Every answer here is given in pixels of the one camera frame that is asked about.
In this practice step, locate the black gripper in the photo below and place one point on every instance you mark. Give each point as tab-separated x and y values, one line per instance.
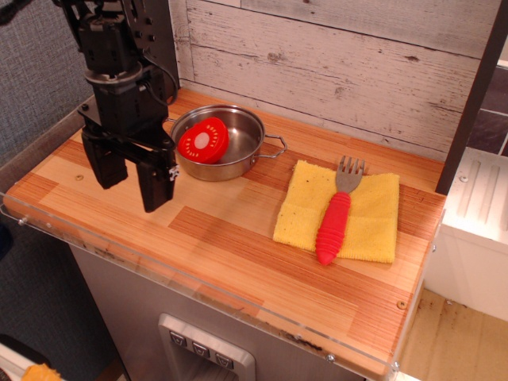
126	124

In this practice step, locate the red plastic tomato half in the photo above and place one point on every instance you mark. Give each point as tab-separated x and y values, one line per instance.
206	142

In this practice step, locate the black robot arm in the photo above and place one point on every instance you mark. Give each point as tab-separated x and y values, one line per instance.
113	36

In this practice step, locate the stainless steel pot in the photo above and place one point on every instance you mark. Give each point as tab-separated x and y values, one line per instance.
248	142

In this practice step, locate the clear acrylic edge guard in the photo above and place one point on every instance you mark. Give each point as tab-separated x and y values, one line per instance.
132	290

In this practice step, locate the silver dispenser panel with buttons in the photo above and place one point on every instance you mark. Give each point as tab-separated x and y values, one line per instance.
194	354

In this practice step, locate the yellow object at corner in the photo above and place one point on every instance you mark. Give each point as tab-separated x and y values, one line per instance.
40	372

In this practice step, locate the yellow folded cloth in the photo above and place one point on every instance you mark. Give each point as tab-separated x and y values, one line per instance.
361	224

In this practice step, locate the fork with red handle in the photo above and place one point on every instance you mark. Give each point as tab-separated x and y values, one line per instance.
331	233

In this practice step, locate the dark right upright post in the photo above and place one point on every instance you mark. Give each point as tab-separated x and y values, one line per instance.
478	90

